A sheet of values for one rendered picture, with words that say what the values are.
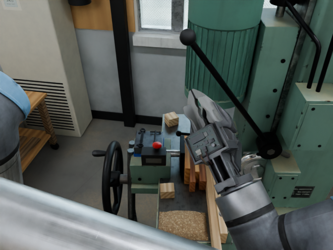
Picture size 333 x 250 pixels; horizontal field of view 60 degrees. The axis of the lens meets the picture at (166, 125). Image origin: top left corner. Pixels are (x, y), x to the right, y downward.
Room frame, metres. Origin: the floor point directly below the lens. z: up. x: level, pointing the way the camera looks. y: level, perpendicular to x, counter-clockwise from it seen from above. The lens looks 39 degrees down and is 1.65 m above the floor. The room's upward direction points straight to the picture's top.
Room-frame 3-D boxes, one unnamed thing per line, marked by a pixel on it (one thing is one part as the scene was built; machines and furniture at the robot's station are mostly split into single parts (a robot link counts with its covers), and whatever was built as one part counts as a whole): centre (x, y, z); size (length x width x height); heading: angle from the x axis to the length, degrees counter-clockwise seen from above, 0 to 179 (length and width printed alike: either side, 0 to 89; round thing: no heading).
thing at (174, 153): (0.72, -0.02, 0.95); 0.09 x 0.07 x 0.09; 179
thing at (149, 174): (0.72, 0.05, 0.91); 0.15 x 0.14 x 0.09; 179
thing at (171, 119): (0.96, -0.02, 0.92); 0.05 x 0.04 x 0.04; 115
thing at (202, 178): (0.72, -0.12, 0.92); 0.23 x 0.02 x 0.04; 179
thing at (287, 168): (0.56, -0.32, 1.02); 0.09 x 0.07 x 0.12; 179
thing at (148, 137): (0.72, 0.05, 0.99); 0.13 x 0.11 x 0.06; 179
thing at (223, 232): (0.72, -0.16, 0.92); 0.60 x 0.02 x 0.05; 179
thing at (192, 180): (0.70, -0.09, 0.92); 0.22 x 0.02 x 0.05; 179
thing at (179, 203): (0.72, -0.03, 0.87); 0.61 x 0.30 x 0.06; 179
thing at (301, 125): (0.56, -0.35, 1.22); 0.09 x 0.08 x 0.15; 89
